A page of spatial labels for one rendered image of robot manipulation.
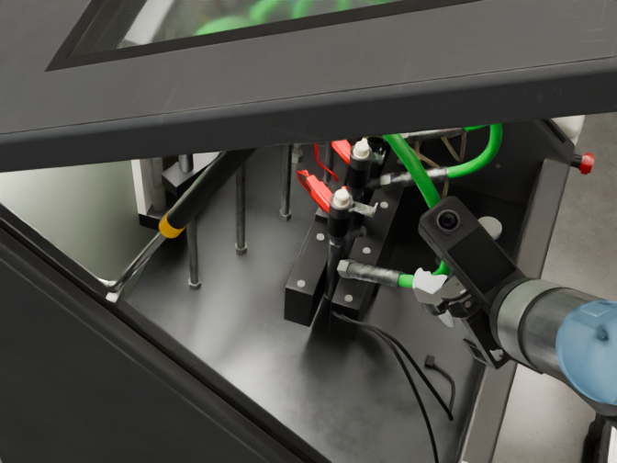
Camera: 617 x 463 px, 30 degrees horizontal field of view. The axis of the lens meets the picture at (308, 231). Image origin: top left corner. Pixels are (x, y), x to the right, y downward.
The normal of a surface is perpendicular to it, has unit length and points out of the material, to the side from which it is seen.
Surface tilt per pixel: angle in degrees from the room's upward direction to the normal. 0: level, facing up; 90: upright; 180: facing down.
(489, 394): 0
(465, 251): 16
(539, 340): 77
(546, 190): 0
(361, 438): 0
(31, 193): 90
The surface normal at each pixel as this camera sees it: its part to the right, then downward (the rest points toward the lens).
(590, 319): -0.54, -0.78
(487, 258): -0.03, -0.33
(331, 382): 0.04, -0.58
